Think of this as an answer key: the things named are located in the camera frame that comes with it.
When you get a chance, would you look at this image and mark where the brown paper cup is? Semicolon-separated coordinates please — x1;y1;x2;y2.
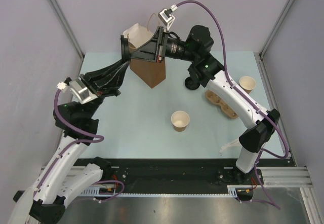
171;110;190;132
239;76;257;94

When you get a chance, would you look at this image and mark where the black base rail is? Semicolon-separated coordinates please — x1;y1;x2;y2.
96;158;264;201

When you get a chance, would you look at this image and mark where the brown paper bag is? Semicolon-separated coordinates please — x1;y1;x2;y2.
123;13;166;88

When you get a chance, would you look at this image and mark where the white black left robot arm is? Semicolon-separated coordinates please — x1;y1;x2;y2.
8;60;129;223

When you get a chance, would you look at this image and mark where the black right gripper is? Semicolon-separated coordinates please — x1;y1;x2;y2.
129;27;197;64

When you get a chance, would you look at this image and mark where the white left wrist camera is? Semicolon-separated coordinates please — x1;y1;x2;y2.
56;79;98;104

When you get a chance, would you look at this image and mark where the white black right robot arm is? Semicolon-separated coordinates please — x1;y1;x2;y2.
124;25;280;184

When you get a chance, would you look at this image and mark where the white slotted cable duct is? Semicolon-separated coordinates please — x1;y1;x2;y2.
79;186;237;198

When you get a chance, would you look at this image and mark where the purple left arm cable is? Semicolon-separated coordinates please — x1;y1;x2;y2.
34;89;105;192

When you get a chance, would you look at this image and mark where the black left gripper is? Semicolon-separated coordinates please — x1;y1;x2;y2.
79;58;130;120

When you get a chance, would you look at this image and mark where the black plastic cup lid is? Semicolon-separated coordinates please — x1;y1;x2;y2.
184;77;200;90

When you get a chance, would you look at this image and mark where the white wrapped straw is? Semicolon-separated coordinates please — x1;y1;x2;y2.
219;139;240;155

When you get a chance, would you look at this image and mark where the brown cardboard cup carrier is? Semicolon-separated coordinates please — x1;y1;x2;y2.
205;90;238;119

